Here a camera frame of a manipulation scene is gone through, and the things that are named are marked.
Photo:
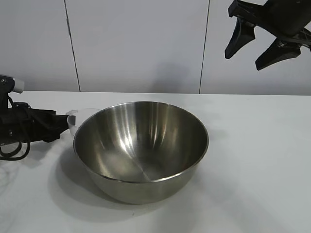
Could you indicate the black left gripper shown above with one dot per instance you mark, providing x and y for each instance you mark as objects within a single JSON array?
[{"x": 12, "y": 121}]

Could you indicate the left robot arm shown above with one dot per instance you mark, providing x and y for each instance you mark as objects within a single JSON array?
[{"x": 14, "y": 83}]

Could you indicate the stainless steel mixing bowl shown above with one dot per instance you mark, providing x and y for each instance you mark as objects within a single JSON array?
[{"x": 141, "y": 148}]

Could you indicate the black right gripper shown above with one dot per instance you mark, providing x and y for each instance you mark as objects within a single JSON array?
[{"x": 286, "y": 17}]

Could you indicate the clear plastic measuring cup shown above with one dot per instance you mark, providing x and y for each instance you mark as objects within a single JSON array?
[{"x": 73, "y": 121}]

